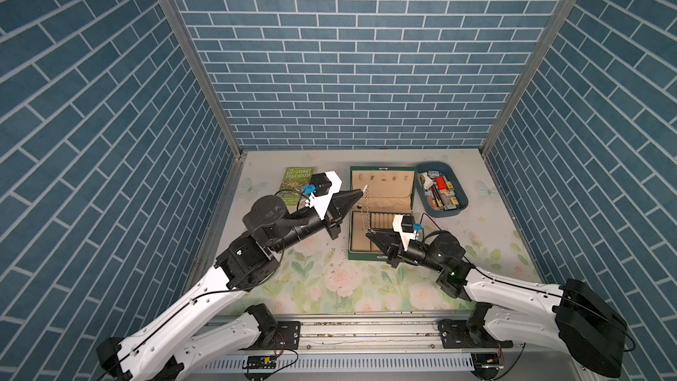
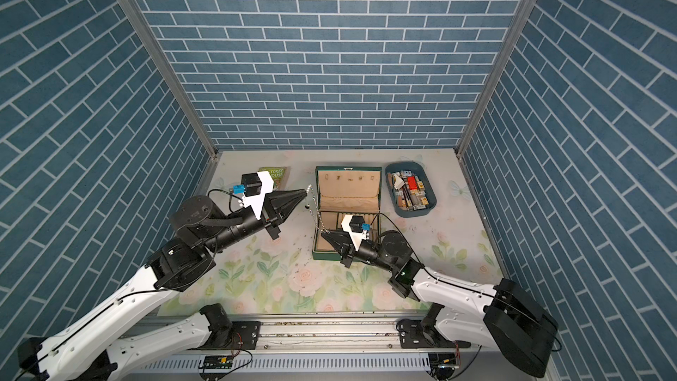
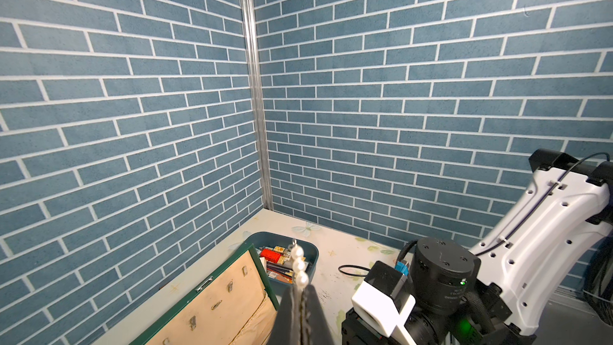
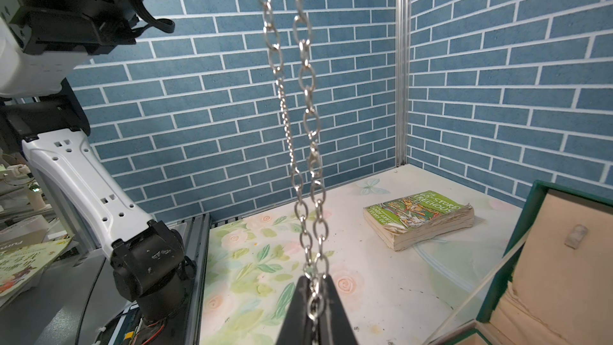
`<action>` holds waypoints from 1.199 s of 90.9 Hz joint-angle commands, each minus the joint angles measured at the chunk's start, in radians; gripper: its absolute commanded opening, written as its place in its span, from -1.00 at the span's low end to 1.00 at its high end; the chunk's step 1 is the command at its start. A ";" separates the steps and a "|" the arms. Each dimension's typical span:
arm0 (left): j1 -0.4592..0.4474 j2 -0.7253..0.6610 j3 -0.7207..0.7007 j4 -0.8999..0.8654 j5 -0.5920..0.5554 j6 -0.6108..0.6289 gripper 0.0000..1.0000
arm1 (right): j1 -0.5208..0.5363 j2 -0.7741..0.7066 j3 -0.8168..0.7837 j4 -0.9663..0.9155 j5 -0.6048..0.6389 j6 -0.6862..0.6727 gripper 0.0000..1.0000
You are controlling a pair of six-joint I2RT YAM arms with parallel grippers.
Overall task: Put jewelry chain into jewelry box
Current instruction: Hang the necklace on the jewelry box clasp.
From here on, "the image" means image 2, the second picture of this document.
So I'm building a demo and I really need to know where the teal tray of small items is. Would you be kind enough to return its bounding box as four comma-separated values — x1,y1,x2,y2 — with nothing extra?
384,162,437,218

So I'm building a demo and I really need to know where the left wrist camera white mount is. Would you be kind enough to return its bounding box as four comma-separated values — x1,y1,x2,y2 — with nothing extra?
233,171,274,219

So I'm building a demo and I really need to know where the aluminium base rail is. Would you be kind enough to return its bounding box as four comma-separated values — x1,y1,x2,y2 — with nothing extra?
108,313,546,356

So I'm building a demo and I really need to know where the green jewelry box beige lining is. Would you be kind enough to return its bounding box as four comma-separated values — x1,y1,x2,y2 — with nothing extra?
312,166,382,261

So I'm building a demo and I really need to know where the white perforated cable duct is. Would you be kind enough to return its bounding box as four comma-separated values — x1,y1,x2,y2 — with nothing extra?
132,353,430,375

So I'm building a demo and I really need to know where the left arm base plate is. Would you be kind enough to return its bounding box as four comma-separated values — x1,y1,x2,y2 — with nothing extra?
200,321,262,350

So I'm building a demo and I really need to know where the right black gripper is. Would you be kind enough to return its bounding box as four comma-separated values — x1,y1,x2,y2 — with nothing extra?
325,229,398,274

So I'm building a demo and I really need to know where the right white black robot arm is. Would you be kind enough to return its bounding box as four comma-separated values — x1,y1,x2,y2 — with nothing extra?
321,229,558,377

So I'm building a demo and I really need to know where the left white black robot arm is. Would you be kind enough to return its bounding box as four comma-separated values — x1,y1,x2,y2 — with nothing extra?
17,189,307,380

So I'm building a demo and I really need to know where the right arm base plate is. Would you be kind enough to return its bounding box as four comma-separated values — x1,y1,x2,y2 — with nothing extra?
396,319,471,349

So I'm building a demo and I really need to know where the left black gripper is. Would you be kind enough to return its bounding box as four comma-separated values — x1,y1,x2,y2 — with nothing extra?
201,189,304,254

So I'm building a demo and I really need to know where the green treehouse paperback book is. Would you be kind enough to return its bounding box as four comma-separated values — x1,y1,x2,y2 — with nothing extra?
258,167,287,190

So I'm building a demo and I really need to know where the pearl jewelry chain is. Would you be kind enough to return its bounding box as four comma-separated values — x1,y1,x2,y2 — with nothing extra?
305,184,326,235

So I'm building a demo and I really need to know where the right circuit board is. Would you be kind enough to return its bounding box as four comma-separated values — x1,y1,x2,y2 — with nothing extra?
428,353,458,370

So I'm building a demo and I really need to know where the left green circuit board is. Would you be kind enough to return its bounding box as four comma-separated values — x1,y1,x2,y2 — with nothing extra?
199,356,234,371

